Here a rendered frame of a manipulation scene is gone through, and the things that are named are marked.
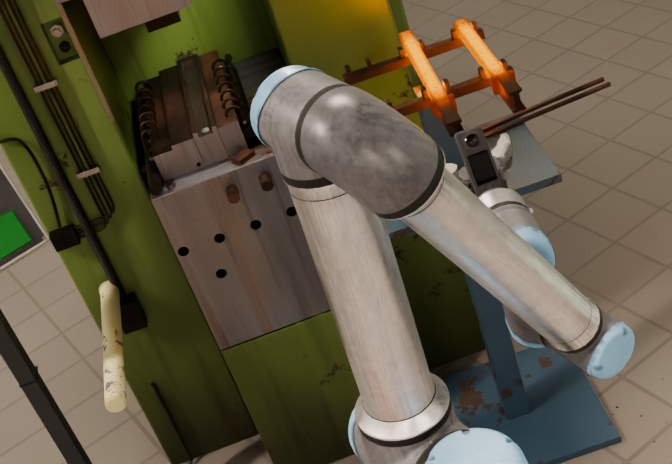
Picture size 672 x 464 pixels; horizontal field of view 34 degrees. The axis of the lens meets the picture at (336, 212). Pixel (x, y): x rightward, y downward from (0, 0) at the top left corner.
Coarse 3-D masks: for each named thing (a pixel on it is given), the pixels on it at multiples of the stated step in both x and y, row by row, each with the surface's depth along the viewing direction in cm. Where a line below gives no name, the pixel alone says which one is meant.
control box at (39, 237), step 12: (0, 168) 221; (0, 180) 221; (0, 192) 220; (12, 192) 221; (0, 204) 220; (12, 204) 221; (24, 204) 222; (24, 216) 222; (36, 228) 222; (36, 240) 222; (48, 240) 223; (24, 252) 221; (0, 264) 219; (12, 264) 227
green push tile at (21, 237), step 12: (0, 216) 219; (12, 216) 220; (0, 228) 219; (12, 228) 220; (24, 228) 221; (0, 240) 218; (12, 240) 219; (24, 240) 220; (0, 252) 218; (12, 252) 219
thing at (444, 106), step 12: (408, 36) 235; (408, 48) 230; (420, 48) 229; (420, 60) 224; (420, 72) 220; (432, 72) 218; (432, 84) 214; (432, 96) 210; (444, 96) 207; (432, 108) 207; (444, 108) 204; (456, 108) 208; (444, 120) 201; (456, 120) 199; (456, 132) 200
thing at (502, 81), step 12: (456, 24) 233; (468, 24) 231; (468, 36) 227; (468, 48) 226; (480, 48) 221; (480, 60) 217; (492, 60) 215; (492, 72) 211; (504, 72) 208; (492, 84) 208; (504, 84) 204; (516, 84) 202; (504, 96) 208; (516, 96) 201; (516, 108) 202
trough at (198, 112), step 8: (184, 64) 269; (192, 64) 269; (184, 72) 265; (192, 72) 265; (192, 80) 261; (192, 88) 257; (200, 88) 256; (192, 96) 253; (200, 96) 252; (192, 104) 250; (200, 104) 249; (192, 112) 244; (200, 112) 245; (200, 120) 242; (208, 120) 241; (200, 128) 239; (200, 136) 235
